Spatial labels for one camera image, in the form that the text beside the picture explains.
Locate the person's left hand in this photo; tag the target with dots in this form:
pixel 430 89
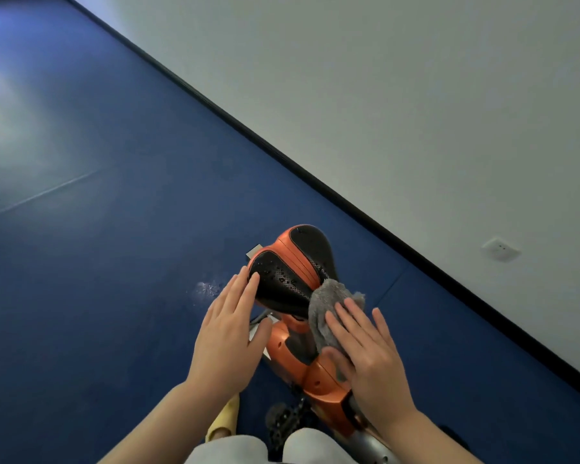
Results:
pixel 222 347

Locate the person's right hand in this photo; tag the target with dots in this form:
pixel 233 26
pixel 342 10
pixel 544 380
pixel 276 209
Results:
pixel 374 372

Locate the person's right thumb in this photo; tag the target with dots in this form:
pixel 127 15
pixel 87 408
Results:
pixel 337 363

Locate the person's right little finger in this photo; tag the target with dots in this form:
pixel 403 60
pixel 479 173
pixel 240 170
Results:
pixel 383 328

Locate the person's right middle finger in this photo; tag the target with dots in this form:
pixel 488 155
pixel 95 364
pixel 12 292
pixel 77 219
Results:
pixel 354 324

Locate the person's left thumb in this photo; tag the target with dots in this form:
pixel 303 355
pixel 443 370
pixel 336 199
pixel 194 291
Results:
pixel 262 339

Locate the person's left little finger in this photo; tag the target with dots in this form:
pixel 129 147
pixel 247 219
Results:
pixel 208 315

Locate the person's left middle finger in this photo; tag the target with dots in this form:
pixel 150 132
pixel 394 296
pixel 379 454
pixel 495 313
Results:
pixel 234 290

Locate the grey cleaning cloth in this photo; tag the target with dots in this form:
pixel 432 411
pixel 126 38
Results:
pixel 325 299

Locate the orange and black bicycle saddle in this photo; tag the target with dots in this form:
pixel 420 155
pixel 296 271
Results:
pixel 290 265

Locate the person's right forearm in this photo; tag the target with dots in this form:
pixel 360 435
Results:
pixel 425 442

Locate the person's left forearm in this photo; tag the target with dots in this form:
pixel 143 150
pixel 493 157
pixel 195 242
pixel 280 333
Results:
pixel 174 425

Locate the small white tag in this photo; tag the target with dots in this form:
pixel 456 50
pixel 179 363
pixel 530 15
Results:
pixel 254 251

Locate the black bicycle pedal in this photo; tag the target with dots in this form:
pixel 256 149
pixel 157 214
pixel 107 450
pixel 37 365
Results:
pixel 283 420

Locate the light grey trousers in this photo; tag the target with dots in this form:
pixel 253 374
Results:
pixel 314 449

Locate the yellow slipper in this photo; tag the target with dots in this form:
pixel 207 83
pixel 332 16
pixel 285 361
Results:
pixel 225 420

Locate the black skirting board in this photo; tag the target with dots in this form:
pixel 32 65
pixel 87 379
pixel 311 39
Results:
pixel 319 186

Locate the orange bicycle frame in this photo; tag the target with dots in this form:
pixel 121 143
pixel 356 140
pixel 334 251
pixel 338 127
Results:
pixel 319 381

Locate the white wall socket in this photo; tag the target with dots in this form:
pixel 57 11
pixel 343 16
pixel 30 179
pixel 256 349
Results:
pixel 500 249

